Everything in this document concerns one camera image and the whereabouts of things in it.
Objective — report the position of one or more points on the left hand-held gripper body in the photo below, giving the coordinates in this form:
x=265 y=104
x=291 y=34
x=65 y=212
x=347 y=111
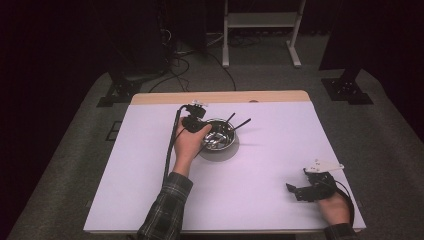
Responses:
x=193 y=118

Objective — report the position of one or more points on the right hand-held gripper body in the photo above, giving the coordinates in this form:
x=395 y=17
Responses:
x=316 y=188

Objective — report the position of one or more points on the shiny metal bowl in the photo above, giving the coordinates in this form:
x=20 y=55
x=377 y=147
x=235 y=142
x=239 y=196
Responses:
x=221 y=136

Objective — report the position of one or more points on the person's right hand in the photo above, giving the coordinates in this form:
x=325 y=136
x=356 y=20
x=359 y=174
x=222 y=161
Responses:
x=335 y=210

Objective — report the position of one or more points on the person's left hand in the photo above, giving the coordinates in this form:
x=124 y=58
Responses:
x=188 y=146

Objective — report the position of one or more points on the white table mat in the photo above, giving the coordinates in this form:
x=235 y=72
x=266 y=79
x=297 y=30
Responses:
x=260 y=186

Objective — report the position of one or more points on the wooden table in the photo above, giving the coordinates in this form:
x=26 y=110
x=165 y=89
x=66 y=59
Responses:
x=233 y=96

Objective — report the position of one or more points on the black stand base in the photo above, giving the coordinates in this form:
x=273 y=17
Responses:
x=346 y=88
x=120 y=93

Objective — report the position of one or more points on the dark cabinet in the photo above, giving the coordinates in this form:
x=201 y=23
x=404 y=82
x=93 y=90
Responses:
x=146 y=36

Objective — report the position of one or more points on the black floor bracket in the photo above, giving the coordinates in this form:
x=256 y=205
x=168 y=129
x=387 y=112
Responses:
x=114 y=130

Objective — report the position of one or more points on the white metal stand frame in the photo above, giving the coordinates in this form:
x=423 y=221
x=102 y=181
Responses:
x=261 y=20

